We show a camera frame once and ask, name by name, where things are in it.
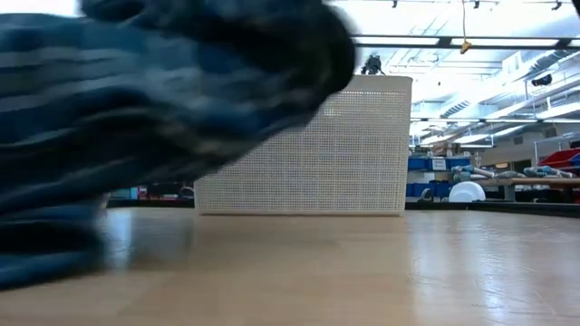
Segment blue bin with white label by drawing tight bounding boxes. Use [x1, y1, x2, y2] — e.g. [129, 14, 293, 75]
[407, 157, 472, 172]

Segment yellow hanging tag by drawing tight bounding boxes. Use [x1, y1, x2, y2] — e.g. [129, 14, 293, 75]
[459, 0, 473, 55]

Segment white round chair back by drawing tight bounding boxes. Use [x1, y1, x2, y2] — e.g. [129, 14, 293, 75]
[448, 180, 487, 203]

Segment black table edge rail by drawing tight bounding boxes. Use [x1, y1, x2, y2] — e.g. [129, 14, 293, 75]
[106, 197, 580, 219]

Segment small red bin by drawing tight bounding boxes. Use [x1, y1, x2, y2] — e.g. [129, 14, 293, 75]
[537, 148, 580, 169]

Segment dark blue plaid cloth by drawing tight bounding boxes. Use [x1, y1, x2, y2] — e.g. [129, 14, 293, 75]
[0, 0, 358, 291]

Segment white perforated laundry basket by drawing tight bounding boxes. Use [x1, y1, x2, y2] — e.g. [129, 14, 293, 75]
[193, 74, 414, 216]

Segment dark overhead camera mount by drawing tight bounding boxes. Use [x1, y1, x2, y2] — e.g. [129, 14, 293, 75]
[361, 53, 386, 76]

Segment blue storage bin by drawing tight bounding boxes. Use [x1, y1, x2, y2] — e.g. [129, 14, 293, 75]
[406, 182, 454, 199]

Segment wooden work table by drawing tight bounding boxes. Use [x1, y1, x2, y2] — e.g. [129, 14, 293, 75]
[473, 177, 580, 203]

